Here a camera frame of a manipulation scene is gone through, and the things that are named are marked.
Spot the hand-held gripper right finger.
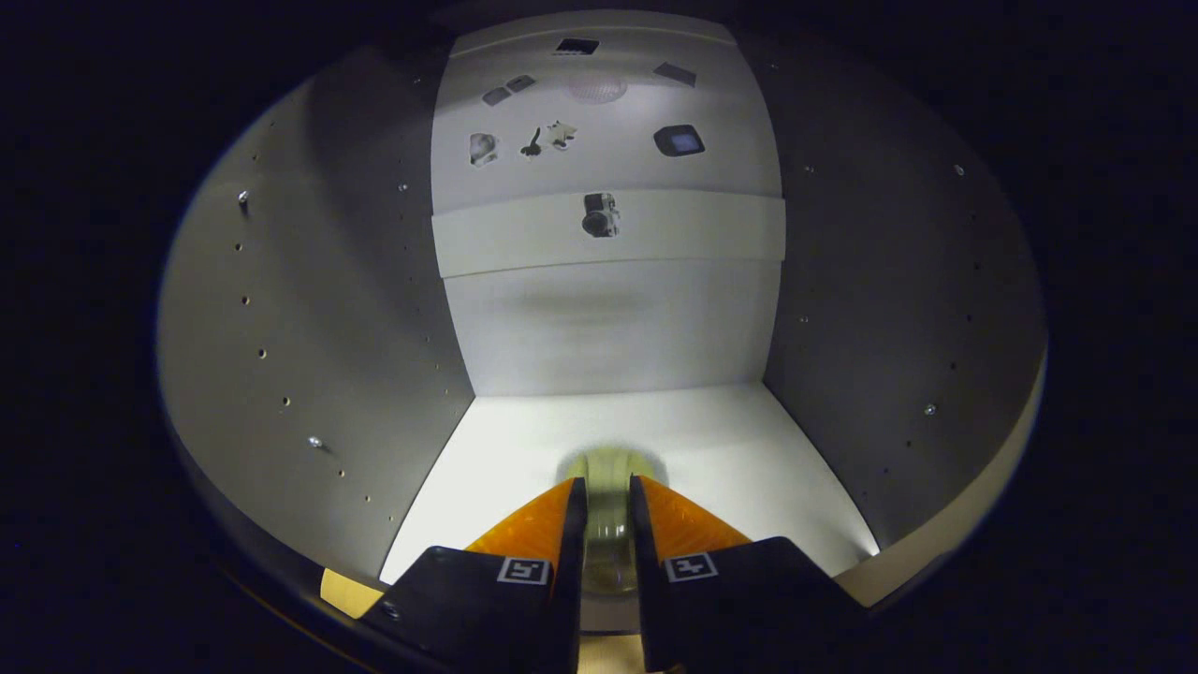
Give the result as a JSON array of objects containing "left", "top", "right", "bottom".
[{"left": 627, "top": 474, "right": 876, "bottom": 674}]

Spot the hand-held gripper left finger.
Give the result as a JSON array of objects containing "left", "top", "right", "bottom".
[{"left": 360, "top": 476, "right": 589, "bottom": 674}]

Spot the pale green clear cup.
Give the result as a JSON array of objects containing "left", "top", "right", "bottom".
[{"left": 558, "top": 446, "right": 667, "bottom": 597}]

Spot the grey cabinet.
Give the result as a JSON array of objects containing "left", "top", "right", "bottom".
[{"left": 154, "top": 9, "right": 1047, "bottom": 609}]

